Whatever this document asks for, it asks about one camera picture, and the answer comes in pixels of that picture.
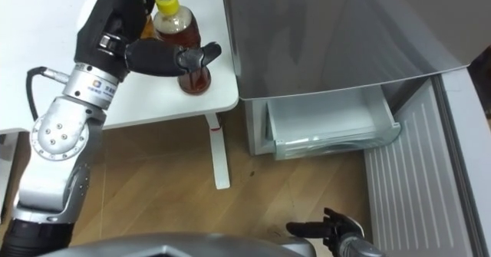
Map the open clear fridge drawer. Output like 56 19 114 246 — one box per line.
265 85 402 161

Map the brown tea bottle yellow cap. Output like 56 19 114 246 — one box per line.
140 0 213 96

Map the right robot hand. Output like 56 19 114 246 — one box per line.
285 207 387 257

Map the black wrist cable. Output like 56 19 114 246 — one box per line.
25 66 71 122

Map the open fridge door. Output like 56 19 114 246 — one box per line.
363 68 491 257

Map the grey fridge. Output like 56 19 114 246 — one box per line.
220 0 491 161

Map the white desk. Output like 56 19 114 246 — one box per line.
0 0 240 224

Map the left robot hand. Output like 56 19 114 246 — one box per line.
74 0 222 83

